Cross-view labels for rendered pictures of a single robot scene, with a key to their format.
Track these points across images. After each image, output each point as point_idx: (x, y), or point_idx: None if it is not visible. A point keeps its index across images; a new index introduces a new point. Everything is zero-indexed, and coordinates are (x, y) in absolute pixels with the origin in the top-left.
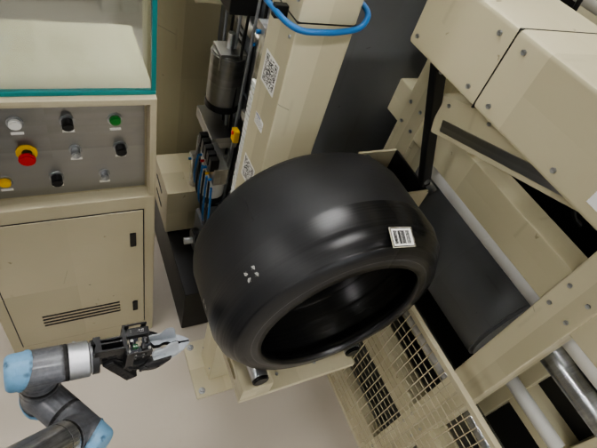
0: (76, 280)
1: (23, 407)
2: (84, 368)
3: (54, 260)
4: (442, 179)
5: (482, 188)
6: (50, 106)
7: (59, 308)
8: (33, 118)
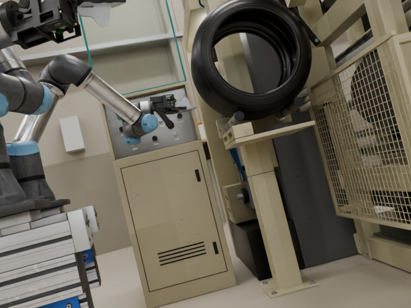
0: (172, 214)
1: (124, 133)
2: (145, 103)
3: (158, 194)
4: (348, 55)
5: (332, 13)
6: (146, 91)
7: (167, 245)
8: None
